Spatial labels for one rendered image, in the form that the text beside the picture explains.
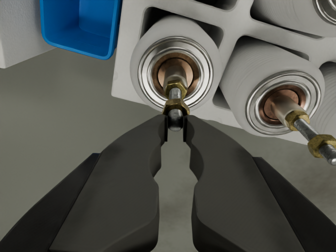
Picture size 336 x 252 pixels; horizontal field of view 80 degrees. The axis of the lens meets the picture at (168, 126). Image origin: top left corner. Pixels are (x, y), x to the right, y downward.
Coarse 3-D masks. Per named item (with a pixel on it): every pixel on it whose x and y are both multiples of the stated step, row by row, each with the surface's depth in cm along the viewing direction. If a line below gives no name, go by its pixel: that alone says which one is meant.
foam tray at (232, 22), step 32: (128, 0) 23; (160, 0) 23; (192, 0) 23; (224, 0) 29; (128, 32) 25; (224, 32) 25; (256, 32) 24; (288, 32) 24; (128, 64) 27; (224, 64) 27; (320, 64) 26; (128, 96) 29
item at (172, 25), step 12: (156, 24) 21; (168, 24) 19; (180, 24) 18; (192, 24) 20; (144, 36) 19; (156, 36) 19; (192, 36) 18; (204, 36) 19; (144, 48) 19; (204, 48) 19; (216, 48) 20; (132, 60) 20; (216, 60) 20; (132, 72) 21; (216, 72) 20; (132, 84) 22; (216, 84) 21; (144, 96) 22; (156, 108) 23; (192, 108) 22
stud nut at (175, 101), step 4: (168, 100) 14; (172, 100) 13; (176, 100) 13; (180, 100) 13; (164, 104) 14; (168, 104) 13; (172, 104) 13; (176, 104) 13; (180, 104) 13; (184, 104) 14; (164, 108) 13; (168, 108) 13; (172, 108) 13; (176, 108) 13; (180, 108) 13; (184, 108) 13; (188, 108) 14; (164, 112) 13; (184, 112) 13; (188, 112) 13
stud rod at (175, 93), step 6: (174, 90) 16; (180, 90) 17; (174, 96) 15; (180, 96) 15; (174, 108) 13; (168, 114) 13; (174, 114) 13; (180, 114) 13; (168, 120) 12; (174, 120) 12; (180, 120) 12; (168, 126) 12; (174, 126) 12; (180, 126) 12
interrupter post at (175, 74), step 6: (174, 66) 19; (180, 66) 20; (168, 72) 18; (174, 72) 18; (180, 72) 18; (168, 78) 17; (174, 78) 17; (180, 78) 17; (186, 78) 19; (186, 84) 18
